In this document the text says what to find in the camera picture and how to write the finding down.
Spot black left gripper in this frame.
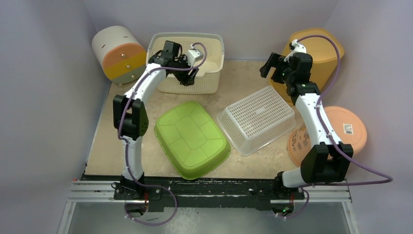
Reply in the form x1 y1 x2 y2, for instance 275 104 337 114
170 56 198 86

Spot cream plastic storage basket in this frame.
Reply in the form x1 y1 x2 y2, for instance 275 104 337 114
147 32 225 95

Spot white perforated tray basket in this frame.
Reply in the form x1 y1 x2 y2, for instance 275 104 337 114
216 86 296 156

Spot green solid tray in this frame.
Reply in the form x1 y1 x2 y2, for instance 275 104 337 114
154 101 231 180

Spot yellow slatted laundry basket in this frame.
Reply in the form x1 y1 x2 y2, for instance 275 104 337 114
266 28 345 106

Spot peach plastic bucket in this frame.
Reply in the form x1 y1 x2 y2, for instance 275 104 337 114
287 106 367 167

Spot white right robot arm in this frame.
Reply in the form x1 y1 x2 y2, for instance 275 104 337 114
260 52 354 198

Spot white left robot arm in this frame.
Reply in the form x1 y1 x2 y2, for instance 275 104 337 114
113 40 207 199

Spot round pastel drawer cabinet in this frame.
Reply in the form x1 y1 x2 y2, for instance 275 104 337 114
92 26 147 86

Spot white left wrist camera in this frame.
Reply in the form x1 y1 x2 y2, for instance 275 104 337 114
185 44 204 67

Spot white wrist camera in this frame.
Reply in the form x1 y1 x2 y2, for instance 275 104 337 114
284 39 307 62
185 44 204 67

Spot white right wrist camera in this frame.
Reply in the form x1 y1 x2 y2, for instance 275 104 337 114
284 39 307 62

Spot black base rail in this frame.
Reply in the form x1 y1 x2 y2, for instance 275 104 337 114
80 175 305 212

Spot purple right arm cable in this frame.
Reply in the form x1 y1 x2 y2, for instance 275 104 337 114
274 34 394 220

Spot aluminium frame rails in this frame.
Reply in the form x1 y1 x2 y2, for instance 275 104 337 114
68 180 359 234

